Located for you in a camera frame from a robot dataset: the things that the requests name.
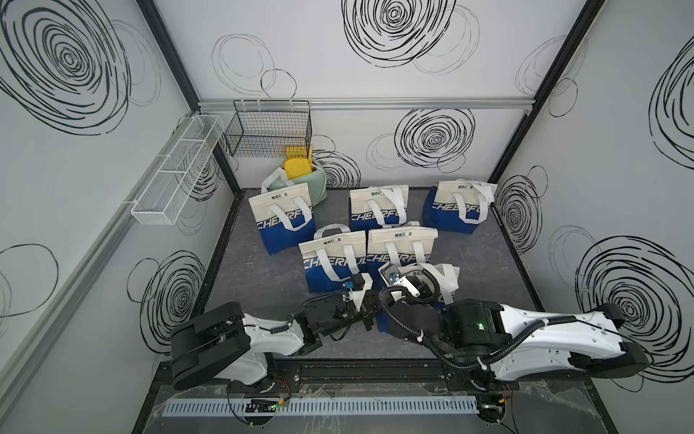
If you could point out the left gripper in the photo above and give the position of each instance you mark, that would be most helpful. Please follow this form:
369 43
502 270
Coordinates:
366 310

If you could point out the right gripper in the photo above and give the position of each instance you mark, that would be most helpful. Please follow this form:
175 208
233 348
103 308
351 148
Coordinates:
422 290

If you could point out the takeout bag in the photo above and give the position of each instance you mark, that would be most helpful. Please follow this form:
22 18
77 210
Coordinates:
401 246
332 257
284 217
459 206
447 279
378 207

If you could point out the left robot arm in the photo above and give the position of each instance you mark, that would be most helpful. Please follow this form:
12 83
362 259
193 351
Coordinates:
227 343

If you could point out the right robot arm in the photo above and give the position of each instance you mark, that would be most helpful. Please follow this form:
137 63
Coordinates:
487 342

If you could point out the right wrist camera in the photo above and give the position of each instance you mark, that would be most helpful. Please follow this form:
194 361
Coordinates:
394 279

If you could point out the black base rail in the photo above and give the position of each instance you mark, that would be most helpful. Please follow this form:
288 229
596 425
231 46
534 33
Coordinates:
303 371

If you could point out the grey cable duct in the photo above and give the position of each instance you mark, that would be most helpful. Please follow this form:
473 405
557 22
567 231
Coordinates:
324 406

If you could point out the black wire basket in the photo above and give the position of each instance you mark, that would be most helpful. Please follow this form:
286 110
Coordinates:
269 129

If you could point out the white wire shelf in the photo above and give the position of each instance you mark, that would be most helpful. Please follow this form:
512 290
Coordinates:
187 173

